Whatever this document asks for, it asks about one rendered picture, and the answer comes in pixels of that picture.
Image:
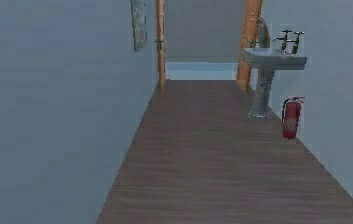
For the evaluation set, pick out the dark metal tap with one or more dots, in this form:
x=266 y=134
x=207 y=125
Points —
x=284 y=39
x=296 y=42

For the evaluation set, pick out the red fire extinguisher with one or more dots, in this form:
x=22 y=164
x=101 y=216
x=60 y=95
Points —
x=291 y=118

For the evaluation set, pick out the white pedestal sink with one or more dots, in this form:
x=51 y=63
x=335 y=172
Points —
x=267 y=66

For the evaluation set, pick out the orange wooden door frame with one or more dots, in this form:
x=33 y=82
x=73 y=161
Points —
x=160 y=43

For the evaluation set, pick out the grey framed wall picture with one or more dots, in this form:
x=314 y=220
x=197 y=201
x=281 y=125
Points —
x=138 y=23

